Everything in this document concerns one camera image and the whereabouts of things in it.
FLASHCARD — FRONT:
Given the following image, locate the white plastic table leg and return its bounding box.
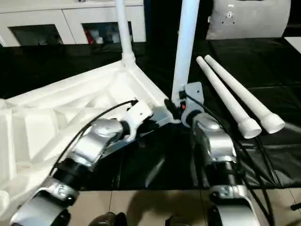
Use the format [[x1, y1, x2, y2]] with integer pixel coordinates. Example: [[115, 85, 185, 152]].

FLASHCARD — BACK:
[[204, 55, 286, 134], [171, 0, 201, 107], [114, 0, 137, 67], [196, 56, 262, 139]]

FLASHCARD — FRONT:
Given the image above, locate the white plastic table top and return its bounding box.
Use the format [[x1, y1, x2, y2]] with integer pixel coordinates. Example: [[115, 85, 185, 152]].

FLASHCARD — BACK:
[[0, 58, 182, 222]]

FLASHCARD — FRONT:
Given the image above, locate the black work mat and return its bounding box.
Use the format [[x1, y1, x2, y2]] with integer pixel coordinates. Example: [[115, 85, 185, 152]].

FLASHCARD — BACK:
[[0, 37, 301, 191]]

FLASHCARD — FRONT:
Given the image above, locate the dark right robot foot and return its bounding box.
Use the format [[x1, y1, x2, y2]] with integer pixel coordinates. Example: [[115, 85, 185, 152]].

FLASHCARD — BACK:
[[164, 216, 191, 226]]

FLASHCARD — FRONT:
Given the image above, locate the dark robot foot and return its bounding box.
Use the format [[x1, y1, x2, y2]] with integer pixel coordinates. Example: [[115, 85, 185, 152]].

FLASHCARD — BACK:
[[164, 216, 191, 226], [88, 212, 128, 226]]

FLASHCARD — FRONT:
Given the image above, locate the dark left robot foot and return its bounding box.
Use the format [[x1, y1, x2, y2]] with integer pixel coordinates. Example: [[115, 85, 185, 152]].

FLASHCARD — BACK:
[[88, 212, 128, 226]]

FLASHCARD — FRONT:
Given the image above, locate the grey cushion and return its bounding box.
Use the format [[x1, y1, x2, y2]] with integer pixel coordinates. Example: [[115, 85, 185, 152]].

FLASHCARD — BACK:
[[205, 0, 292, 41]]

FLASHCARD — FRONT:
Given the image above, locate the white flat board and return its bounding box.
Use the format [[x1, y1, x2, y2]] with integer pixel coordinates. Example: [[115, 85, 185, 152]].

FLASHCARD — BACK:
[[284, 37, 301, 53]]

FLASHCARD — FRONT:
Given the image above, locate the white cabinet with glass doors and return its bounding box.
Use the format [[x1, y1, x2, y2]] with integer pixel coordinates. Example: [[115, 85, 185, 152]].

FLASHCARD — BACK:
[[0, 0, 147, 47]]

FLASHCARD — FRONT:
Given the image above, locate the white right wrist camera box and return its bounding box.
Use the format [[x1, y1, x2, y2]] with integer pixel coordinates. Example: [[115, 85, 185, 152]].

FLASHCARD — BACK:
[[181, 82, 204, 114]]

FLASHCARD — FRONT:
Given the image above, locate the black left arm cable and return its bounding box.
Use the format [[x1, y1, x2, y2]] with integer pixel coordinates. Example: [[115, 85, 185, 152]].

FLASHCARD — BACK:
[[49, 98, 139, 176]]

